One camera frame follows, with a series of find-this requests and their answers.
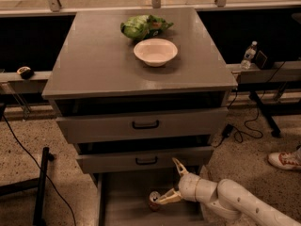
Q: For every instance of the grey top drawer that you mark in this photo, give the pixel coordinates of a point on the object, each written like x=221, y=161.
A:
x=127, y=126

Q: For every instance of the red coke can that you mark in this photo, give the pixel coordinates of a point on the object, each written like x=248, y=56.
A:
x=153, y=197

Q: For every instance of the white red sneaker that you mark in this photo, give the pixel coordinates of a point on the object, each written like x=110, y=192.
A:
x=285, y=161

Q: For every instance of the white bowl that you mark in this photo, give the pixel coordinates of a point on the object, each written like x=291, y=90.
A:
x=155, y=52

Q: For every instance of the green chip bag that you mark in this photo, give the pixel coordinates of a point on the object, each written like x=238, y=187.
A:
x=143, y=27

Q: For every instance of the grey bottom drawer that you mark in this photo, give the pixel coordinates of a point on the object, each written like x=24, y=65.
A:
x=124, y=200

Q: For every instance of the black metal stand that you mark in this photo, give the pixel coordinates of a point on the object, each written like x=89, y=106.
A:
x=37, y=183

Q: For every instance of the grey middle drawer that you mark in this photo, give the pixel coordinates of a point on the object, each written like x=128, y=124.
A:
x=147, y=160

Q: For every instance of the grey drawer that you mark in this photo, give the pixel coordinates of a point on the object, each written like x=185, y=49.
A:
x=147, y=160
x=124, y=200
x=127, y=126

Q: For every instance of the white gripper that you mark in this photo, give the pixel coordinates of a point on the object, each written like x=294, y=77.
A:
x=187, y=186

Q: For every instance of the small black round device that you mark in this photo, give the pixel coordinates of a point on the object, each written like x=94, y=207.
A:
x=25, y=72

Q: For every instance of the clear water bottle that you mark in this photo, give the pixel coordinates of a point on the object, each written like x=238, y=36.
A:
x=248, y=56

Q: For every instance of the small black box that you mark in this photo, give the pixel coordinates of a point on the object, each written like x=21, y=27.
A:
x=262, y=61

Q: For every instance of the grey drawer cabinet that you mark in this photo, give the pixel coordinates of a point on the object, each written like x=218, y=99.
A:
x=97, y=73

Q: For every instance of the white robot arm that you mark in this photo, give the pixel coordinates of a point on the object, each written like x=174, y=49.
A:
x=227, y=199

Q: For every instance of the black table leg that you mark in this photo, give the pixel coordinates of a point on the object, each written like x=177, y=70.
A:
x=275, y=130

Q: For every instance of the black power adapter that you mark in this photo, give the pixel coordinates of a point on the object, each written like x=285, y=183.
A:
x=227, y=131

